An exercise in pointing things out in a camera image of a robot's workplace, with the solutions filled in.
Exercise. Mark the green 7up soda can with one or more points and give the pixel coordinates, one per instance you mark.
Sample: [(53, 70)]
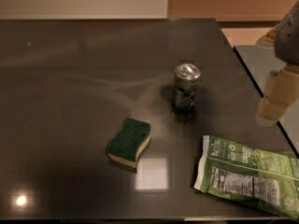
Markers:
[(186, 82)]

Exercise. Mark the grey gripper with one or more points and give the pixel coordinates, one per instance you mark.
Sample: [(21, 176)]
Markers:
[(288, 40)]

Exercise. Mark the green snack bag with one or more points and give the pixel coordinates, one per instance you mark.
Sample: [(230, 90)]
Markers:
[(256, 178)]

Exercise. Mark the green and yellow sponge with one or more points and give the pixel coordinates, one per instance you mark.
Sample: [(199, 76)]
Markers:
[(127, 145)]

